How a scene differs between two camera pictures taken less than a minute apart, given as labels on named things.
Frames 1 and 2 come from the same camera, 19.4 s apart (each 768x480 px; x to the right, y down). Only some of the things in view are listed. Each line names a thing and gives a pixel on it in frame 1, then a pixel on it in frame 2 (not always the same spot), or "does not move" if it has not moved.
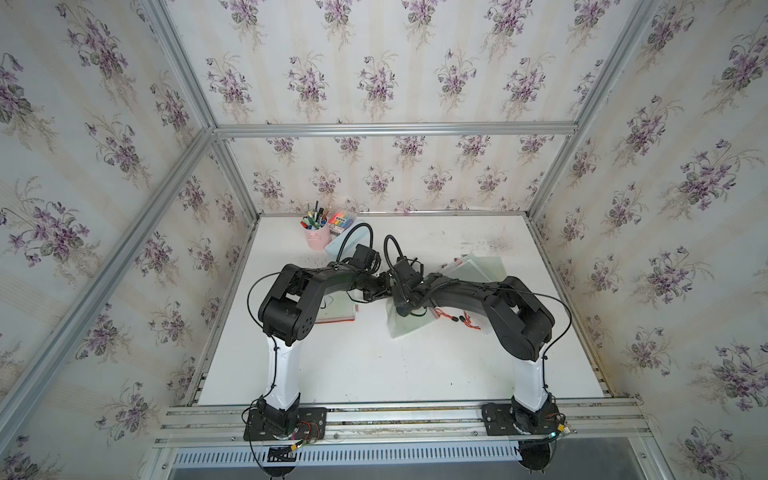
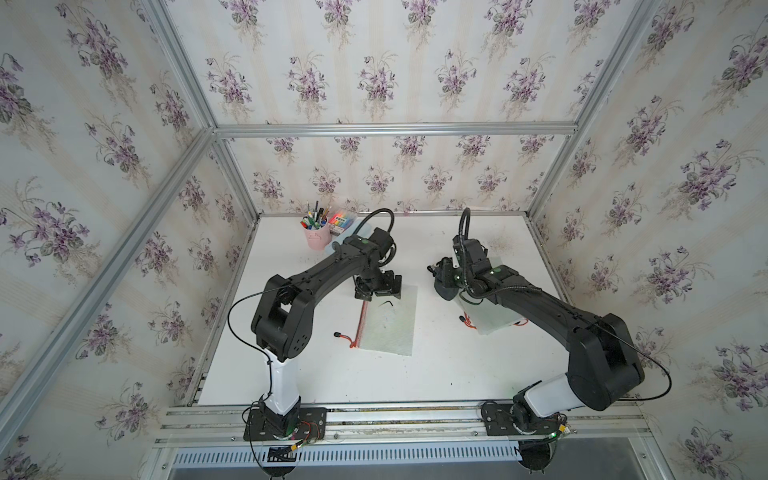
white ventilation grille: x=357 y=455 does not move
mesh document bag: x=336 y=307 -> x=389 y=325
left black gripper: x=382 y=288 does not move
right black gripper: x=394 y=292 -> x=445 y=271
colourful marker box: x=340 y=223 does not move
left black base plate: x=312 y=425 does not move
